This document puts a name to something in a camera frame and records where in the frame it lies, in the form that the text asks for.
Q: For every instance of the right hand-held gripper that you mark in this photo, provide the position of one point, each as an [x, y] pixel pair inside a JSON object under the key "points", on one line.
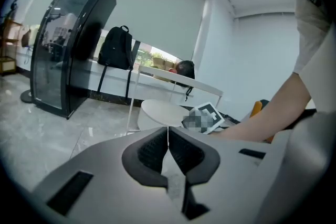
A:
{"points": [[207, 118]]}

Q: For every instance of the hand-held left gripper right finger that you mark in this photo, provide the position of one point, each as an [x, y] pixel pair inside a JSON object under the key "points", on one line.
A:
{"points": [[225, 160]]}

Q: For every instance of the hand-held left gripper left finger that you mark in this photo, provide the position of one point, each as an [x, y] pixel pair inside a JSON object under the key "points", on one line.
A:
{"points": [[105, 178]]}

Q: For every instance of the red blurry object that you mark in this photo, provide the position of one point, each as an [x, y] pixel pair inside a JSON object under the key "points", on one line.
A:
{"points": [[172, 70]]}

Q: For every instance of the person's right forearm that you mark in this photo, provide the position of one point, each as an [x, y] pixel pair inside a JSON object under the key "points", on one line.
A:
{"points": [[275, 112]]}

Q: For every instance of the round two-tier side table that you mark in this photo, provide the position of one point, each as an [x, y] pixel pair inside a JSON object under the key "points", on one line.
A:
{"points": [[160, 115]]}

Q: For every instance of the orange sofa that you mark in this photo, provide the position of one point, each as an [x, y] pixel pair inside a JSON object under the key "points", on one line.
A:
{"points": [[256, 108]]}

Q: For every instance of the small black bag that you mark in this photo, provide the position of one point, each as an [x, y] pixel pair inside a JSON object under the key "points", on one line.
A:
{"points": [[185, 70]]}

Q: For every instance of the black striped sofa cushion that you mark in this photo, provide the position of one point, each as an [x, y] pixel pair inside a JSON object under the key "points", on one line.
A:
{"points": [[265, 102]]}

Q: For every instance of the person's black trousers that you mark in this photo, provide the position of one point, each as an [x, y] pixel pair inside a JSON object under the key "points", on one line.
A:
{"points": [[304, 115]]}

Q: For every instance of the black coat rack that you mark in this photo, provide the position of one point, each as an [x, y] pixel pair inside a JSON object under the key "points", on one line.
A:
{"points": [[26, 97]]}

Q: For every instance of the black glass door cabinet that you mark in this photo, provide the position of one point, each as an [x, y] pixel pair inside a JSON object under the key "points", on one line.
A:
{"points": [[52, 60]]}

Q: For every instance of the person's beige shirt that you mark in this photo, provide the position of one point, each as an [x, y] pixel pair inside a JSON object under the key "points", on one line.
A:
{"points": [[309, 34]]}

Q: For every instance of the wooden shelf rack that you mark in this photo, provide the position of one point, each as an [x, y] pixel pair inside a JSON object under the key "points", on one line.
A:
{"points": [[8, 64]]}

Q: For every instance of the brown bag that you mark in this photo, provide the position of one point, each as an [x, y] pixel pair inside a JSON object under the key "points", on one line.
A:
{"points": [[25, 38]]}

